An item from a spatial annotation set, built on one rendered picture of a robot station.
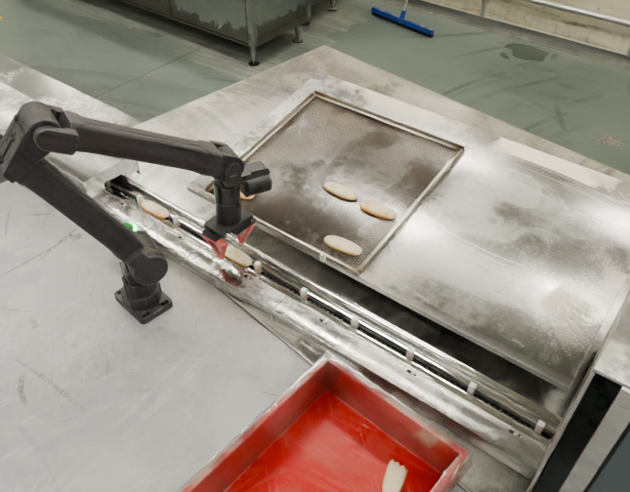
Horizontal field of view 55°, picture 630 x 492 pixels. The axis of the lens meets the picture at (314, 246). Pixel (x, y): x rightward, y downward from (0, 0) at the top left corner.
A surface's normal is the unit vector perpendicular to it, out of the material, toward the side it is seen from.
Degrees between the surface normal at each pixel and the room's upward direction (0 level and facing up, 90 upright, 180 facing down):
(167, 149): 88
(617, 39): 90
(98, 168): 0
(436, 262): 10
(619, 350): 0
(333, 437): 0
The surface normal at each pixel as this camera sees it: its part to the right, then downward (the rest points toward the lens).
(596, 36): -0.61, 0.53
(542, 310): -0.10, -0.63
